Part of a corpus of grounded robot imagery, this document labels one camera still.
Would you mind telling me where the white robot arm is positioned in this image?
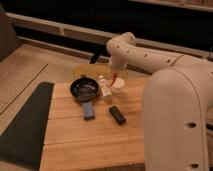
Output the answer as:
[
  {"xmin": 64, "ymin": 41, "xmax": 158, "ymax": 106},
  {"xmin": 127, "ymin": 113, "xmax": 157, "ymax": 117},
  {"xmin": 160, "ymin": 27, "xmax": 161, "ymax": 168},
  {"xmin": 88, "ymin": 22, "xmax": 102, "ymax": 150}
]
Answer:
[{"xmin": 106, "ymin": 32, "xmax": 213, "ymax": 171}]

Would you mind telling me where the black rectangular remote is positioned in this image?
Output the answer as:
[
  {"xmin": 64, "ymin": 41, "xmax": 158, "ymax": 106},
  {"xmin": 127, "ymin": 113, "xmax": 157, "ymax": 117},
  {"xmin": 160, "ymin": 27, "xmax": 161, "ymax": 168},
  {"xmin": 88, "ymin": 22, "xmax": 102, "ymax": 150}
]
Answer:
[{"xmin": 109, "ymin": 106, "xmax": 126, "ymax": 125}]

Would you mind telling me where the dark green floor mat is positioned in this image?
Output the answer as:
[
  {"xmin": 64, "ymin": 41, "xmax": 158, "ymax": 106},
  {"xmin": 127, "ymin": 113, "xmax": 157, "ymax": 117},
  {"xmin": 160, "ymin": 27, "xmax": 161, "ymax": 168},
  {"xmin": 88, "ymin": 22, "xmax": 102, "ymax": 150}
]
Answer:
[{"xmin": 0, "ymin": 82, "xmax": 54, "ymax": 170}]

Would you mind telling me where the black frying pan blue handle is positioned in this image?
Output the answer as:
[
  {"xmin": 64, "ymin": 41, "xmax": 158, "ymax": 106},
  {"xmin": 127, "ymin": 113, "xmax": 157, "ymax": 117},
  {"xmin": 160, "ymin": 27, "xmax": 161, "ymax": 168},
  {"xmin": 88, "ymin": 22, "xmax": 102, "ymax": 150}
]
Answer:
[{"xmin": 70, "ymin": 77, "xmax": 99, "ymax": 120}]

